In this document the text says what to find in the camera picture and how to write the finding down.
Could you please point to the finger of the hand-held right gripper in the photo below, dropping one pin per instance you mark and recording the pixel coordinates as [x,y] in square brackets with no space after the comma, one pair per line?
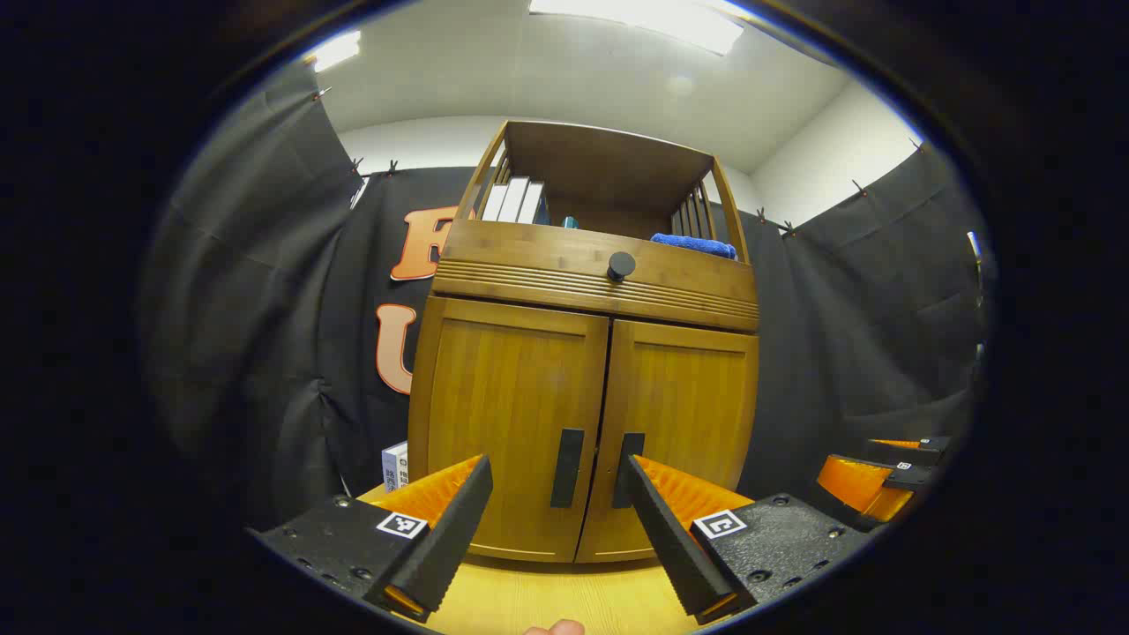
[860,485]
[917,450]

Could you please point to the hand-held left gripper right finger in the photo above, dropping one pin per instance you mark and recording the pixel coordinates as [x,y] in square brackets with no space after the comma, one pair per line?
[670,538]

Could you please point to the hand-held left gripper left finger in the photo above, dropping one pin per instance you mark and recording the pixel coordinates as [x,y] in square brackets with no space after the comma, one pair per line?
[450,538]

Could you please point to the wooden shoe cabinet door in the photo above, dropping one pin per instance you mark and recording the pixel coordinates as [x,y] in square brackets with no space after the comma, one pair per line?
[688,397]
[503,388]

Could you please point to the wooden double-door shoe cabinet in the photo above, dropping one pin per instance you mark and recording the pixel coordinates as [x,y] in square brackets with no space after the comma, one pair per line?
[600,168]

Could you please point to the wooden cabinet drawer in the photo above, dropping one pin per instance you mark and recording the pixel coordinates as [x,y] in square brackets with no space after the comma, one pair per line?
[529,256]

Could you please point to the small white box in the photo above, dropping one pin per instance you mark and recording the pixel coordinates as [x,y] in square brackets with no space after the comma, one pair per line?
[395,466]

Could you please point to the round black drawer knob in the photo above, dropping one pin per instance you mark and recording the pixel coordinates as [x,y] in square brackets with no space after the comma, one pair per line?
[621,266]

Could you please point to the blue towel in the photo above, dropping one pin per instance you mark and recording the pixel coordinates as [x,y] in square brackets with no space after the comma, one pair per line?
[692,245]

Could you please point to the black backdrop cloth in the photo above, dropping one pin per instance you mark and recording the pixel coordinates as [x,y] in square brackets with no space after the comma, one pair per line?
[265,309]

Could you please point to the white book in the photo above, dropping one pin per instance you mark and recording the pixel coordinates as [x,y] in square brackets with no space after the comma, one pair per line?
[512,201]
[530,205]
[494,205]

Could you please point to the small ceiling light panel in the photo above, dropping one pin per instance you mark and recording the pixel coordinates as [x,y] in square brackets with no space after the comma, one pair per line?
[337,50]

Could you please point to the large ceiling light panel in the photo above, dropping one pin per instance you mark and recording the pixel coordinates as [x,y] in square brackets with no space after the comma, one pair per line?
[644,19]

